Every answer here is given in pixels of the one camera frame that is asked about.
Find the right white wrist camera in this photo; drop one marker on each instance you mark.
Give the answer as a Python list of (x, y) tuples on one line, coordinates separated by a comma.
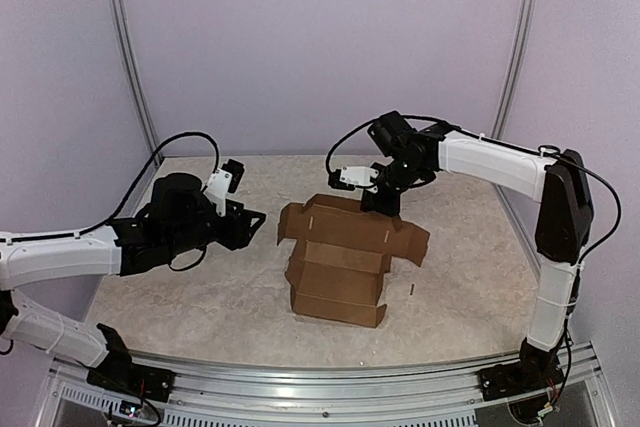
[(350, 178)]

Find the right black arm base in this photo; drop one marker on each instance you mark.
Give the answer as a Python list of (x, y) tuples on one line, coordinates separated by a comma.
[(516, 378)]

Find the right aluminium frame post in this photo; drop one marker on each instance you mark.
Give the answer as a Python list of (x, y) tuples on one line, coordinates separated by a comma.
[(514, 67)]

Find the brown cardboard paper box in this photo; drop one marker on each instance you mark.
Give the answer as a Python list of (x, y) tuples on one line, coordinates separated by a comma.
[(341, 255)]

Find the aluminium frame post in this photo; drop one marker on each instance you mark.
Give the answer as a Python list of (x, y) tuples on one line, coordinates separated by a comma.
[(127, 54), (514, 67)]

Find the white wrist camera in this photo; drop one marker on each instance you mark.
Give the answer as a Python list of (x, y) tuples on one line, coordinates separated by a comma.
[(350, 178), (222, 182)]

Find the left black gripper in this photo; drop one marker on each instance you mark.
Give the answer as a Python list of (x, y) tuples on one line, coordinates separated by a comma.
[(234, 240)]

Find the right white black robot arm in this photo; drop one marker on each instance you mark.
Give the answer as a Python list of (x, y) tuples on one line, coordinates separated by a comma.
[(555, 180)]

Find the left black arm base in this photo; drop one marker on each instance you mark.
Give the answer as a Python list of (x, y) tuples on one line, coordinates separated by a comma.
[(142, 381)]

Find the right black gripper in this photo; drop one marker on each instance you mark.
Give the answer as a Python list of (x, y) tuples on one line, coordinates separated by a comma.
[(391, 206)]

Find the left aluminium frame post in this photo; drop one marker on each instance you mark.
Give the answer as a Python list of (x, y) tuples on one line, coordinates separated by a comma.
[(127, 54)]

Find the front aluminium frame rail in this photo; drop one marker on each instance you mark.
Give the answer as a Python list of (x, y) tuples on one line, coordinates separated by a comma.
[(219, 394)]

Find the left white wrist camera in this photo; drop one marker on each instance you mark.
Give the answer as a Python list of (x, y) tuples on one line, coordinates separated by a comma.
[(222, 182)]

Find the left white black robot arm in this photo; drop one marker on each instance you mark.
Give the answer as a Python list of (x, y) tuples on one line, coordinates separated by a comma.
[(183, 214)]

